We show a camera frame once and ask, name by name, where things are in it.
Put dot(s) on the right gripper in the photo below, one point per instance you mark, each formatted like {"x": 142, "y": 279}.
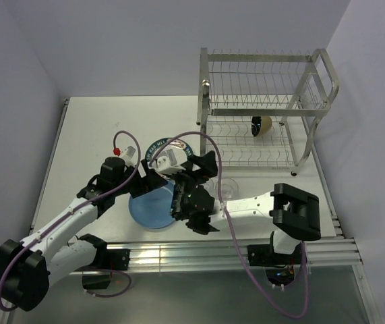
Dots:
{"x": 208, "y": 163}

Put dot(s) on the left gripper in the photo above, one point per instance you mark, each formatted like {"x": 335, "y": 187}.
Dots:
{"x": 147, "y": 183}

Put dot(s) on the blue plate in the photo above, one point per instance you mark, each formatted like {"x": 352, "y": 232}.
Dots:
{"x": 152, "y": 210}

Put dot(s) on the clear glass cup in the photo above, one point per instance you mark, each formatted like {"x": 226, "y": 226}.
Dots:
{"x": 228, "y": 187}
{"x": 208, "y": 190}

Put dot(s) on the green rimmed white plate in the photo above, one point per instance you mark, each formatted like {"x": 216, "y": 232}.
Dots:
{"x": 152, "y": 151}

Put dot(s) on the black bowl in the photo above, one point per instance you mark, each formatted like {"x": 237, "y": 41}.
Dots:
{"x": 260, "y": 125}

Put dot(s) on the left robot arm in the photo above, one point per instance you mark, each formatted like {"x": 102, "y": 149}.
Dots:
{"x": 29, "y": 267}

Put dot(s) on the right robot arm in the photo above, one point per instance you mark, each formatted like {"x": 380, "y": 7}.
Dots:
{"x": 295, "y": 213}

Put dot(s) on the stainless steel dish rack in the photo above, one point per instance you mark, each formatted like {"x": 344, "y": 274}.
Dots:
{"x": 295, "y": 89}

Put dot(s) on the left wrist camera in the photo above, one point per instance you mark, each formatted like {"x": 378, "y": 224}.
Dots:
{"x": 124, "y": 157}

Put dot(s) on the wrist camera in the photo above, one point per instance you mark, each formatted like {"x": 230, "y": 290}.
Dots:
{"x": 169, "y": 162}
{"x": 124, "y": 157}

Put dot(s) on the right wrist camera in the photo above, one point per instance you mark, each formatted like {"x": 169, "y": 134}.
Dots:
{"x": 169, "y": 162}

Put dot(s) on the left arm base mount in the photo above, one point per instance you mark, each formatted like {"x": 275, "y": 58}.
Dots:
{"x": 112, "y": 272}

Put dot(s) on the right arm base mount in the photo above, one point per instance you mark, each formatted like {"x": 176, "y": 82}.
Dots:
{"x": 279, "y": 268}

